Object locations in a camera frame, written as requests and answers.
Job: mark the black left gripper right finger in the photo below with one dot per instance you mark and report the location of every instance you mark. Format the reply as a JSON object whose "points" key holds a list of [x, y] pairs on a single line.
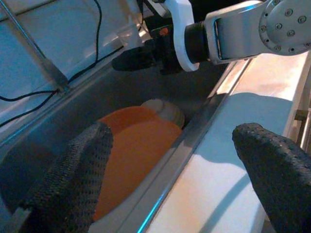
{"points": [[279, 184]]}

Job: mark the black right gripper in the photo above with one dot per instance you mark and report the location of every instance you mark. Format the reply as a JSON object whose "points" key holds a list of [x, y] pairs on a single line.
{"points": [[167, 53]]}

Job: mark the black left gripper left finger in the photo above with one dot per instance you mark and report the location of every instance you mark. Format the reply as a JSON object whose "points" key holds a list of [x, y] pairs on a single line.
{"points": [[73, 182]]}

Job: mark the orange plate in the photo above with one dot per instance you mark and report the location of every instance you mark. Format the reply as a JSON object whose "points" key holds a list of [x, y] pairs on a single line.
{"points": [[141, 165]]}

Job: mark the white kitchen cabinet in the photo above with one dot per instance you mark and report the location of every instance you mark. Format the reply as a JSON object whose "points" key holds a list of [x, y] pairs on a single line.
{"points": [[301, 85]]}

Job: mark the stainless steel sink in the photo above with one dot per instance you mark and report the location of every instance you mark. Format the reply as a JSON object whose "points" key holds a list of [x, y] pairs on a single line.
{"points": [[97, 97]]}

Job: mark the pale grey bowl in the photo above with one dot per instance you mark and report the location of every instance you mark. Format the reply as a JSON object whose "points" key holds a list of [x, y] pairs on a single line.
{"points": [[170, 114]]}

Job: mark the metal faucet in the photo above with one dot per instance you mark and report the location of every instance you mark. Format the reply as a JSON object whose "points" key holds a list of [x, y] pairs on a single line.
{"points": [[36, 49]]}

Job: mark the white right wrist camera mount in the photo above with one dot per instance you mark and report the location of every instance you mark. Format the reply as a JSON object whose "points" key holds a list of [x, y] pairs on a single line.
{"points": [[179, 36]]}

